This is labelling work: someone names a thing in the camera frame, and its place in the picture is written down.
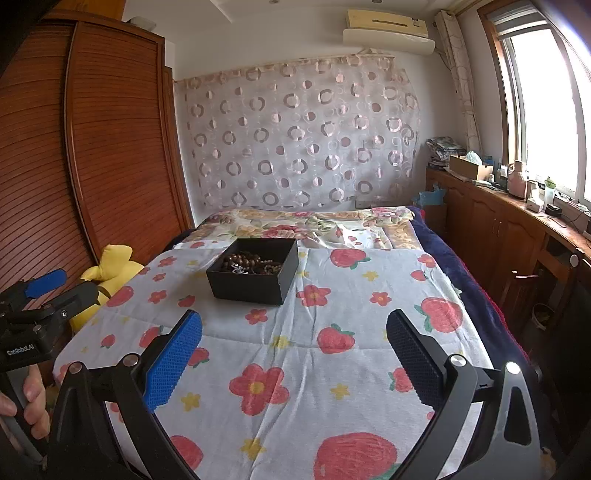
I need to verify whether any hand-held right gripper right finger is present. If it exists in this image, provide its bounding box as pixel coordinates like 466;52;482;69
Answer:
387;309;543;480

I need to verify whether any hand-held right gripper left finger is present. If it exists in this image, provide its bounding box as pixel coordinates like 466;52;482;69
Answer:
46;309;204;480

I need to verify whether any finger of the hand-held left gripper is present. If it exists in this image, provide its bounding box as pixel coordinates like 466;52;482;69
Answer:
0;269;68;315
41;281;100;325

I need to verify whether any black jewelry box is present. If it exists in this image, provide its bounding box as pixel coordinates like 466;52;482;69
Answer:
206;237;300;306

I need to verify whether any brown wooden bead bracelet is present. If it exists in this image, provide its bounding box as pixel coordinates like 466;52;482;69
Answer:
221;250;285;276

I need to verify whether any person's left hand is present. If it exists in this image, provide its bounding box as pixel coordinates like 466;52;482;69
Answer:
0;369;51;439

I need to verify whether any yellow plush toy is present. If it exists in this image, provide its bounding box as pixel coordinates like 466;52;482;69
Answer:
69;244;145;332

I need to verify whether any dark blue blanket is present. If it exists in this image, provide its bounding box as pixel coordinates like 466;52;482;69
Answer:
409;205;533;372

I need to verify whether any flower and strawberry print blanket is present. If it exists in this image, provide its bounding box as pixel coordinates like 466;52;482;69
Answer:
53;247;496;480

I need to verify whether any small waste bin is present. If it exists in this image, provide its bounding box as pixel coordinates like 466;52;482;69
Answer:
531;302;563;332

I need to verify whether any wooden wardrobe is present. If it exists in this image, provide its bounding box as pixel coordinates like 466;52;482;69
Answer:
0;11;195;298

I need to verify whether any wooden cabinet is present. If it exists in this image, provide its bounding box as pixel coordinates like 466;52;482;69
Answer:
424;165;591;441

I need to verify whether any blue crumpled bag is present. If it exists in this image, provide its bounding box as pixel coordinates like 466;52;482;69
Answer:
412;182;447;207

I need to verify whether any floral bedsheet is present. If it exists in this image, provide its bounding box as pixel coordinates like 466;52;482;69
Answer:
175;206;422;253

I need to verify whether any cardboard box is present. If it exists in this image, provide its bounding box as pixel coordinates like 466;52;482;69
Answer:
449;155;494;182

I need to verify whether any pink jug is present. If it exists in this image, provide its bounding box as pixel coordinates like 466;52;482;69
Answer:
507;160;528;200

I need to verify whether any circle-patterned sheer cloth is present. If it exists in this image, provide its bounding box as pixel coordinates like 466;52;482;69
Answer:
173;53;422;212

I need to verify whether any beige window curtain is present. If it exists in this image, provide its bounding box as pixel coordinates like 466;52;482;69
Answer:
433;9;484;161

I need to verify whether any window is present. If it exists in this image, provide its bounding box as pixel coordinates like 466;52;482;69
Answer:
478;0;591;209

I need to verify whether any wall air conditioner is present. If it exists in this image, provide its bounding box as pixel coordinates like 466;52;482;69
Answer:
342;8;437;57

